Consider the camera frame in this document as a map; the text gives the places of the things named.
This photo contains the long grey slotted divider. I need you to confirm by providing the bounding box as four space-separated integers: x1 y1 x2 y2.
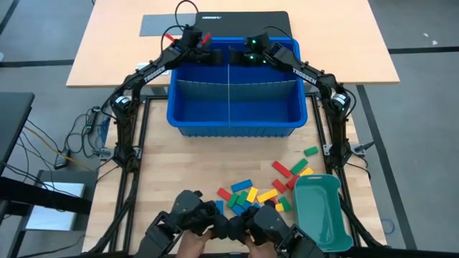
177 79 298 102

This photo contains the black power adapter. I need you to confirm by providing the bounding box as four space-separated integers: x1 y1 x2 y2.
53 152 72 171

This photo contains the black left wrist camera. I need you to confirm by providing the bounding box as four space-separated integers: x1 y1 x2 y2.
209 48 226 67

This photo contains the long red block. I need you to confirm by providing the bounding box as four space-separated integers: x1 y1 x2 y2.
271 161 293 179

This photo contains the black camera cable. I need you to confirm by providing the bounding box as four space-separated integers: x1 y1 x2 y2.
161 0 200 51
263 25 293 42

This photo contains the teal plastic basket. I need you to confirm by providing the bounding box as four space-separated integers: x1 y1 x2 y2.
292 173 355 252

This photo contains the long green block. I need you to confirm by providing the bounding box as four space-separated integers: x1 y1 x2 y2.
290 158 309 176

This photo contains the short grey slotted divider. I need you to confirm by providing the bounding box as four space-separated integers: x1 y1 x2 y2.
227 44 232 129

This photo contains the black right camera cable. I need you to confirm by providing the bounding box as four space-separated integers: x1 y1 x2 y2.
263 25 293 42

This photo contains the grey metal mount bracket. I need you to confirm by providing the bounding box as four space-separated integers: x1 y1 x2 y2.
321 143 340 156
93 146 143 158

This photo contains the orange floor cable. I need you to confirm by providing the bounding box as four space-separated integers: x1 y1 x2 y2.
23 124 94 172

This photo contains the blue ring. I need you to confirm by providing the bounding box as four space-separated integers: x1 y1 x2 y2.
380 218 396 236

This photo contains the flat grey sheet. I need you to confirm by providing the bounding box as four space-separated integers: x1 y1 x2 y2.
138 13 197 37

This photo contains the large blue plastic bin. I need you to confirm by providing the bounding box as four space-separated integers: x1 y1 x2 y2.
166 37 308 138

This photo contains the black side desk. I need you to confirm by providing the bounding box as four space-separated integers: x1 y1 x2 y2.
0 92 36 166

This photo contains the blue coiled cable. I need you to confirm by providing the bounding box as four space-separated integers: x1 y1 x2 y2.
97 116 110 146

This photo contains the person's hand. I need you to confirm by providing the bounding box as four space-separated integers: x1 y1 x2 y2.
175 229 213 258
245 238 279 258

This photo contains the black closed laptop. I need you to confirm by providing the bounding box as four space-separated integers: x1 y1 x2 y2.
195 10 293 39

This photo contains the black power strip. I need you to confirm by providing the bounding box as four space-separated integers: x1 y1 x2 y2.
85 105 101 135

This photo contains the black floor cable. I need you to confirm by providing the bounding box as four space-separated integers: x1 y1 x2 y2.
64 113 94 159
24 118 61 153

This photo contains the long yellow block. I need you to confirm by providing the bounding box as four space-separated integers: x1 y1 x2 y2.
257 188 280 204

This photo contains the black cable hose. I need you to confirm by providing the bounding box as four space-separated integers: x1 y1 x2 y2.
336 199 387 252
84 171 139 257

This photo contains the long blue block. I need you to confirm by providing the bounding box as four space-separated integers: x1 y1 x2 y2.
230 178 253 194

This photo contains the black left camera cable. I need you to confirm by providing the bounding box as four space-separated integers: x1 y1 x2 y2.
161 0 200 51

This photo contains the black pointed lever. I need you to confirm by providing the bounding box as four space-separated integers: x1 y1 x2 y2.
349 141 376 154

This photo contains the white flat box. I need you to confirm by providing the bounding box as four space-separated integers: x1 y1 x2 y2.
24 181 87 232

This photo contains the black horizontal bar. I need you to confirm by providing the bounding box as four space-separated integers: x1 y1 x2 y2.
0 175 93 216

